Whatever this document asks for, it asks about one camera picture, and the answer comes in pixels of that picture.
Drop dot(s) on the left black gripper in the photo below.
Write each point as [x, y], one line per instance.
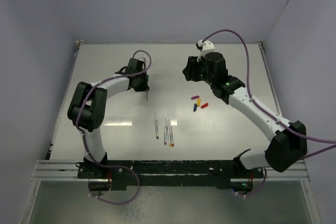
[144, 87]

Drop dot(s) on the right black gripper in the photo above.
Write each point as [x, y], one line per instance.
[190, 71]

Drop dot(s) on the blue marker pen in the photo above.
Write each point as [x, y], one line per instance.
[156, 126]

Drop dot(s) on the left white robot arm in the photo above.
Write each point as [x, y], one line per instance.
[88, 105]

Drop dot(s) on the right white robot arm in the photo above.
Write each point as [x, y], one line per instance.
[234, 93]

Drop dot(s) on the purple pen cap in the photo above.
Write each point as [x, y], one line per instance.
[195, 97]

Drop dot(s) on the yellow marker pen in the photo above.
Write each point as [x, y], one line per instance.
[168, 133]

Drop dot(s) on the purple marker pen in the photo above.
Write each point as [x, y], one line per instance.
[165, 131]

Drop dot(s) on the red marker pen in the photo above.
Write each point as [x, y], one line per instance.
[170, 133]

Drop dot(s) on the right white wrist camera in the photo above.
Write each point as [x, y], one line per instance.
[204, 47]

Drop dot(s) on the aluminium rail right side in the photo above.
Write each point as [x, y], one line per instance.
[275, 98]

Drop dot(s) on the aluminium rail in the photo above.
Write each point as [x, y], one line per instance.
[275, 98]
[66, 171]

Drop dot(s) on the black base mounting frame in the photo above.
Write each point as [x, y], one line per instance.
[118, 175]

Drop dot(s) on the aluminium rail front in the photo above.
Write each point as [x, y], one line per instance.
[66, 171]

